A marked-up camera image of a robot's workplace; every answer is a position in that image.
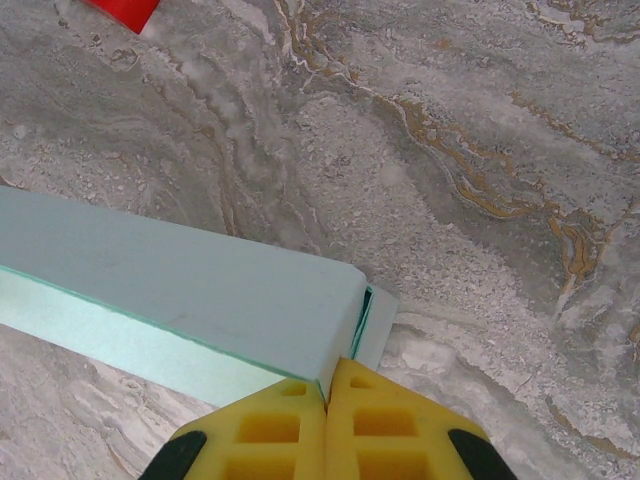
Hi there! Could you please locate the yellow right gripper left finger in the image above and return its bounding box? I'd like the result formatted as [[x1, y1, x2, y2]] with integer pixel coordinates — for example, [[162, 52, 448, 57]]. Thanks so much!
[[142, 377, 329, 480]]

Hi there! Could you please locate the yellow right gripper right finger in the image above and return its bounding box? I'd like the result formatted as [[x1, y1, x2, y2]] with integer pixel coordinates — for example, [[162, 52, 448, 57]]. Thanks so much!
[[324, 357, 516, 480]]

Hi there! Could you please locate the mint green paper box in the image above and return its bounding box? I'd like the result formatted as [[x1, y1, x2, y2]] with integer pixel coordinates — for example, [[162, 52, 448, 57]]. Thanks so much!
[[0, 184, 401, 409]]

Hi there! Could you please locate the red plastic block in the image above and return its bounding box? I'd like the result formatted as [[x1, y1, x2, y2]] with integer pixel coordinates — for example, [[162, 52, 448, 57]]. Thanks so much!
[[79, 0, 161, 35]]

